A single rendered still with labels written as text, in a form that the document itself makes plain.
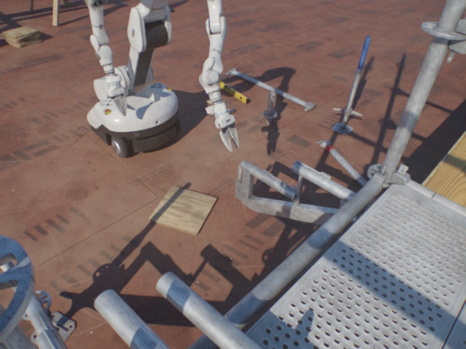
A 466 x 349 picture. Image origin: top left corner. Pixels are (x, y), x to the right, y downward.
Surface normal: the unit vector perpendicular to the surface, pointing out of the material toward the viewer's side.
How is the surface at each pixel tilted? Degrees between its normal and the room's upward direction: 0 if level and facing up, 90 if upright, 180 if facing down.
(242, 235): 0
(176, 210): 0
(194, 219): 0
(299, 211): 90
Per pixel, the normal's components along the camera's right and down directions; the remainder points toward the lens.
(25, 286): 0.04, -0.76
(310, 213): -0.70, 0.44
